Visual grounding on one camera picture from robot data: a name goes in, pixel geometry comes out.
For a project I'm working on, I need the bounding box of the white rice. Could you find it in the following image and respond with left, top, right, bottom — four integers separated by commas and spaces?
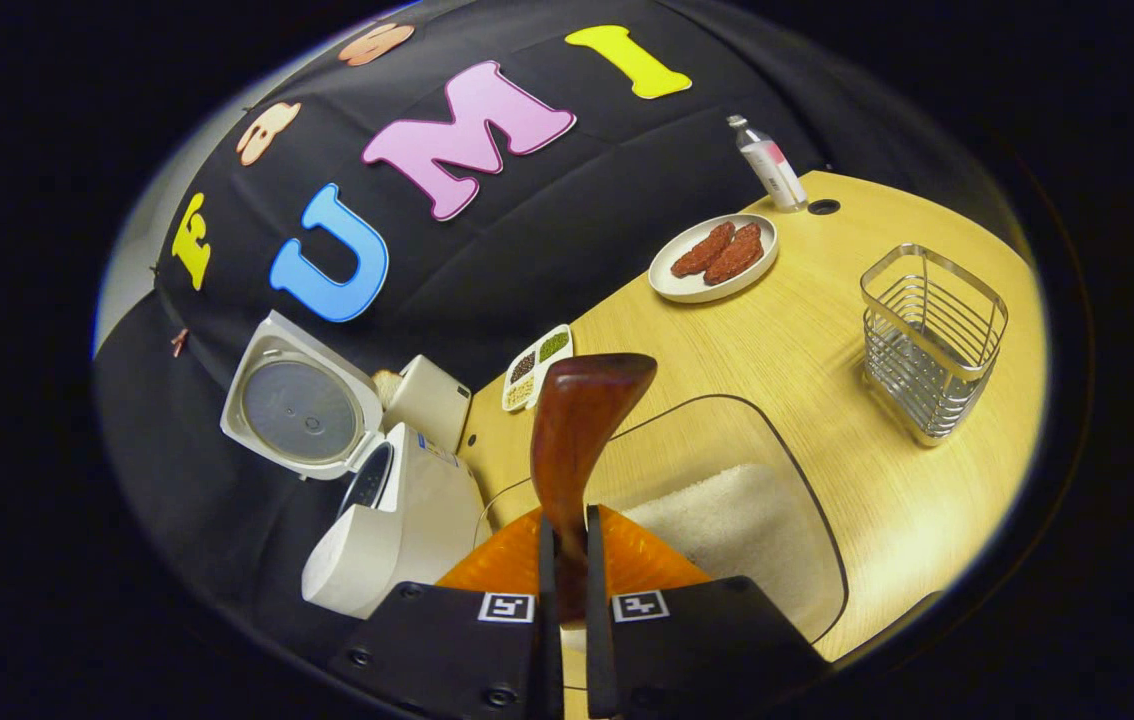
617, 462, 818, 641

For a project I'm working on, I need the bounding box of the brown wooden spoon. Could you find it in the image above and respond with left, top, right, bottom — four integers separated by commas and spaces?
530, 352, 659, 626

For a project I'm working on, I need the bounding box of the white round plate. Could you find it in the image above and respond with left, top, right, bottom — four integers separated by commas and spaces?
648, 213, 780, 304

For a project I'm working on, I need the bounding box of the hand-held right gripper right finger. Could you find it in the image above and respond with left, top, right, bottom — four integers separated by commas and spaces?
584, 504, 830, 720

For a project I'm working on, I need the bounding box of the reddish brown sausage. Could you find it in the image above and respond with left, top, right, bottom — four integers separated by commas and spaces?
704, 223, 765, 286
670, 221, 736, 279

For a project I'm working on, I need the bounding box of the clear plastic rice box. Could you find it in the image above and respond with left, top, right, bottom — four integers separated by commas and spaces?
472, 394, 850, 646

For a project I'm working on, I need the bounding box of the metal wire chopstick holder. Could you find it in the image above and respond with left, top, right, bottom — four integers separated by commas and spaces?
860, 243, 1010, 448

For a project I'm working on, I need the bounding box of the clear bottle with pink label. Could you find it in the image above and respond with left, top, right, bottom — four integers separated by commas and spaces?
726, 113, 810, 214

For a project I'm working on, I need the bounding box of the white rice cooker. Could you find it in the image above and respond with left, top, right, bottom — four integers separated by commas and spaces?
220, 310, 490, 619

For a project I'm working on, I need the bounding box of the white divided grain dish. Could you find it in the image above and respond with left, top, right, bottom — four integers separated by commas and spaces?
501, 323, 575, 413

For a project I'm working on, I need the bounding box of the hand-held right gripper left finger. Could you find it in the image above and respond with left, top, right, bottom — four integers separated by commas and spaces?
327, 507, 562, 720

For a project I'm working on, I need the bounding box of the white toaster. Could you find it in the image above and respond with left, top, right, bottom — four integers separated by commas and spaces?
385, 354, 473, 456

